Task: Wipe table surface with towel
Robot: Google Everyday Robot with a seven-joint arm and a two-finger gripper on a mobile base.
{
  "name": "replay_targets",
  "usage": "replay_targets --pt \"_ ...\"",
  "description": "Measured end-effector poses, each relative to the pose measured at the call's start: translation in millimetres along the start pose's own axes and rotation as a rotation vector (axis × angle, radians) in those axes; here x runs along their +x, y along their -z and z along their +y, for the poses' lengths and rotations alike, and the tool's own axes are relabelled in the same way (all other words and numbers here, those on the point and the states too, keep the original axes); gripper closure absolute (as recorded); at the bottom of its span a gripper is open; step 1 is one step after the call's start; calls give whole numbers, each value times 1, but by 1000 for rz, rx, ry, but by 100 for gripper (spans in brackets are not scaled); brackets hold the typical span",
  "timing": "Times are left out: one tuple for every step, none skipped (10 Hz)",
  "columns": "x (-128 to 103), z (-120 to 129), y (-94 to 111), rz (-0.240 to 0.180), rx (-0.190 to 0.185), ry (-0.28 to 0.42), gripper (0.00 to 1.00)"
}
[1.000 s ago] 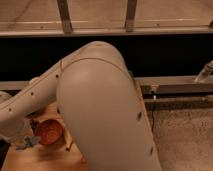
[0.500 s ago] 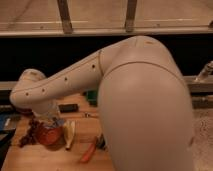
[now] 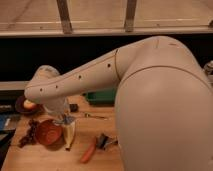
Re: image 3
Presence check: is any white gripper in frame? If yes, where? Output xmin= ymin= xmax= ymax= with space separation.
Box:
xmin=43 ymin=98 xmax=70 ymax=120

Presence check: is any light blue towel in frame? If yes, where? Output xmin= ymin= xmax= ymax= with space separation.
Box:
xmin=53 ymin=115 xmax=75 ymax=125

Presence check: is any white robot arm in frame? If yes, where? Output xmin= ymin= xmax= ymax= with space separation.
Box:
xmin=25 ymin=36 xmax=213 ymax=171

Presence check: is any black rectangular box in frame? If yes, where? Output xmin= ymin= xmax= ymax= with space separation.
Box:
xmin=69 ymin=104 xmax=79 ymax=112

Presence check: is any yellow banana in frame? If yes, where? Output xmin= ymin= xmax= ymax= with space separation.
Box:
xmin=63 ymin=122 xmax=75 ymax=150

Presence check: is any orange bowl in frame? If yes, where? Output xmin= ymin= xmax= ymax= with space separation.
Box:
xmin=34 ymin=119 xmax=62 ymax=146

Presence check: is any metal fork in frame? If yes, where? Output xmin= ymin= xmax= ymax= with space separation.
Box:
xmin=84 ymin=112 xmax=108 ymax=120

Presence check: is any yellow apple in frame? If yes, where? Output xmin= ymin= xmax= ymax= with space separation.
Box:
xmin=23 ymin=100 xmax=36 ymax=110

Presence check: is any dark brown plate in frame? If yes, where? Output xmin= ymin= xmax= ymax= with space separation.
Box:
xmin=15 ymin=95 xmax=41 ymax=115

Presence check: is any dark grape bunch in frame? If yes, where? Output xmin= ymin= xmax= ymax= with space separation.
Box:
xmin=18 ymin=119 xmax=39 ymax=148

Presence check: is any green plastic tray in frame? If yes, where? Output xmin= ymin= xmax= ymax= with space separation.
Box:
xmin=85 ymin=89 xmax=116 ymax=105

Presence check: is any black binder clip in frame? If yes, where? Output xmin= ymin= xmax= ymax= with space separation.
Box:
xmin=96 ymin=134 xmax=108 ymax=149

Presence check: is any blue book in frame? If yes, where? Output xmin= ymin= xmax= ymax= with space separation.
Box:
xmin=0 ymin=114 xmax=20 ymax=131

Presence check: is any orange carrot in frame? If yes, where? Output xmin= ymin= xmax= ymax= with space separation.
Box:
xmin=80 ymin=137 xmax=97 ymax=163

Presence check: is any black handled brush tool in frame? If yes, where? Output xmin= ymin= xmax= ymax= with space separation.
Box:
xmin=104 ymin=138 xmax=118 ymax=150

